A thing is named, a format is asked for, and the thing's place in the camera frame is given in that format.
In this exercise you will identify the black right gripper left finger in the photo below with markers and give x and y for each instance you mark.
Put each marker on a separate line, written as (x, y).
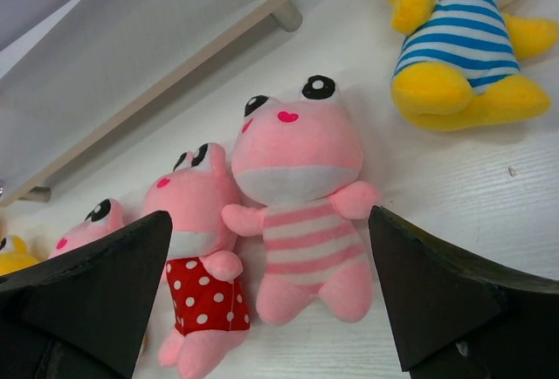
(84, 313)

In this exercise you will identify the yellow toy red stripes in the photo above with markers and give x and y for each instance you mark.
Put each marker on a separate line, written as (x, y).
(15, 255)

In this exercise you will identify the pink frog toy striped shirt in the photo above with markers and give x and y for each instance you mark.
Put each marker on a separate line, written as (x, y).
(299, 163)

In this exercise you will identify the yellow toy blue striped shirt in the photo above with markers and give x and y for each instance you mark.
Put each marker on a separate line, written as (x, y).
(459, 63)

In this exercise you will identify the pink frog toy orange stripes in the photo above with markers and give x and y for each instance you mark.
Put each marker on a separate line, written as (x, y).
(105, 218)

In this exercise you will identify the pink frog toy polka-dot dress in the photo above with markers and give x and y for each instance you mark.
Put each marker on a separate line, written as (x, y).
(202, 270)

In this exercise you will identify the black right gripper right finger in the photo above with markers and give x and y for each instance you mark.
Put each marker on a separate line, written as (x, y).
(454, 314)

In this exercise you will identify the white two-tier shelf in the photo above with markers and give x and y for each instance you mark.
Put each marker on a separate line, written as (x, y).
(103, 62)

